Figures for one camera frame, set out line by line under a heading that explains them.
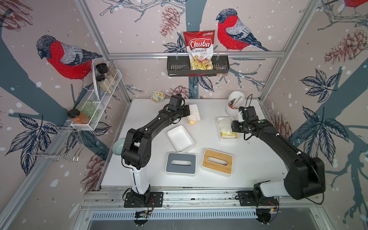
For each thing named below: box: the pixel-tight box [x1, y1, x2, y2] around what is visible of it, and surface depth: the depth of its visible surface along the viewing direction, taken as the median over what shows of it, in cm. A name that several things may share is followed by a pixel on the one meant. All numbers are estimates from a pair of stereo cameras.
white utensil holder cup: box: [225, 91, 246, 117], surface depth 107 cm
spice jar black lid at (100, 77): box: [95, 74, 106, 82], surface depth 77 cm
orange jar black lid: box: [67, 108, 81, 119], surface depth 61 cm
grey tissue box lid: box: [165, 152, 197, 175], surface depth 85 cm
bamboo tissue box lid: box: [201, 148, 234, 175], surface depth 84 cm
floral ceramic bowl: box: [150, 91, 166, 104], surface depth 124 cm
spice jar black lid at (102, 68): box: [95, 62, 109, 74], surface depth 81 cm
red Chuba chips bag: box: [183, 30, 216, 71], surface depth 83 cm
